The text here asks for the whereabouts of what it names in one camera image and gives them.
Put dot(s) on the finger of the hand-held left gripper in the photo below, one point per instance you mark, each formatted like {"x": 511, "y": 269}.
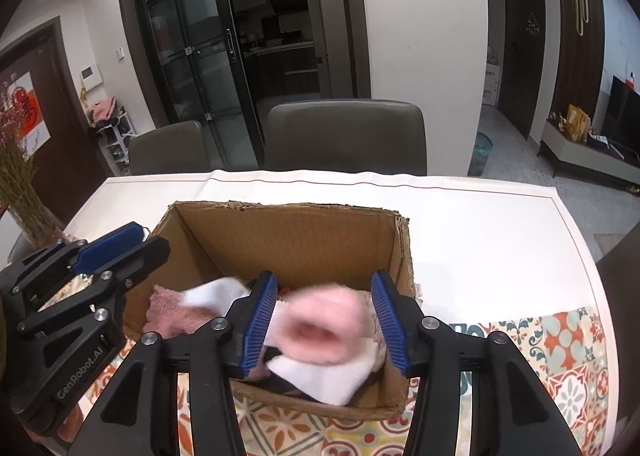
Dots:
{"x": 110, "y": 243}
{"x": 140, "y": 258}

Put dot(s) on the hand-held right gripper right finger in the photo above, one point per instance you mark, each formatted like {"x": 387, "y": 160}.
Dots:
{"x": 392, "y": 321}

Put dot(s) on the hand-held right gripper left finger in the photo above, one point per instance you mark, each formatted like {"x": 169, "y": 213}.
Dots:
{"x": 257, "y": 321}

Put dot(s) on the grey floral fabric pouch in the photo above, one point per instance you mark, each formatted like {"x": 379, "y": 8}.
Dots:
{"x": 375, "y": 356}

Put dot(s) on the white cloth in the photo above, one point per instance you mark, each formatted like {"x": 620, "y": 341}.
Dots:
{"x": 215, "y": 293}

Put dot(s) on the mauve towel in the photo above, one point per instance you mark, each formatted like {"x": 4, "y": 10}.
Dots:
{"x": 170, "y": 316}

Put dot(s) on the pink fluffy headband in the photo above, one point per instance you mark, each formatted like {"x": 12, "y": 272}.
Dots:
{"x": 325, "y": 326}

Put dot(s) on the brown cardboard box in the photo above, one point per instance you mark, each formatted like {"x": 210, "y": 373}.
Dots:
{"x": 300, "y": 241}

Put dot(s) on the white shoe rack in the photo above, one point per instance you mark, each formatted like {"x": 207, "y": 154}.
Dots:
{"x": 117, "y": 140}

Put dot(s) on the dried flowers in vase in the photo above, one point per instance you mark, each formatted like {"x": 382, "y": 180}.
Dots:
{"x": 20, "y": 186}

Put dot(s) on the grey chair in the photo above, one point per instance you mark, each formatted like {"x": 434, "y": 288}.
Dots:
{"x": 345, "y": 135}
{"x": 170, "y": 148}
{"x": 622, "y": 316}

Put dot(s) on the brown wooden entrance door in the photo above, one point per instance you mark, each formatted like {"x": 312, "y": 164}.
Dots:
{"x": 60, "y": 135}

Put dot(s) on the pink cloth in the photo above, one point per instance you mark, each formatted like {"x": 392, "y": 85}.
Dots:
{"x": 102, "y": 108}

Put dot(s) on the red door poster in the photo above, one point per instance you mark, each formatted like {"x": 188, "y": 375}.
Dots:
{"x": 25, "y": 110}

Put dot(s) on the colourful patterned table runner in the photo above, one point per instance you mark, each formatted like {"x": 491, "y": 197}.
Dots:
{"x": 550, "y": 376}

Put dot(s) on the white intercom panel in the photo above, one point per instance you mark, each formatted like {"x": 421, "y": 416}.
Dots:
{"x": 92, "y": 76}

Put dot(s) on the teal waste bin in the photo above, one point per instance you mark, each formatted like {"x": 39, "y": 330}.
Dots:
{"x": 481, "y": 155}

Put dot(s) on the dark framed glass sliding door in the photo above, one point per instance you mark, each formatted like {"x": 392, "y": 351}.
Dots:
{"x": 195, "y": 45}

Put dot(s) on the white television stand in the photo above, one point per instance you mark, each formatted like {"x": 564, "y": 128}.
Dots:
{"x": 580, "y": 155}

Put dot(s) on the small white shelf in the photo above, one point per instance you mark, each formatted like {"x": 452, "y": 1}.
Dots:
{"x": 491, "y": 85}

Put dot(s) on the yellow packets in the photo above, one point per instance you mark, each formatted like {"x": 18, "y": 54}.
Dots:
{"x": 575, "y": 123}

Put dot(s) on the dark wooden room door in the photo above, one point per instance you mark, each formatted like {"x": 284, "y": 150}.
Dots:
{"x": 525, "y": 45}

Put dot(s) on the black television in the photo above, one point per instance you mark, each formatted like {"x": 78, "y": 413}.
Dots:
{"x": 622, "y": 115}

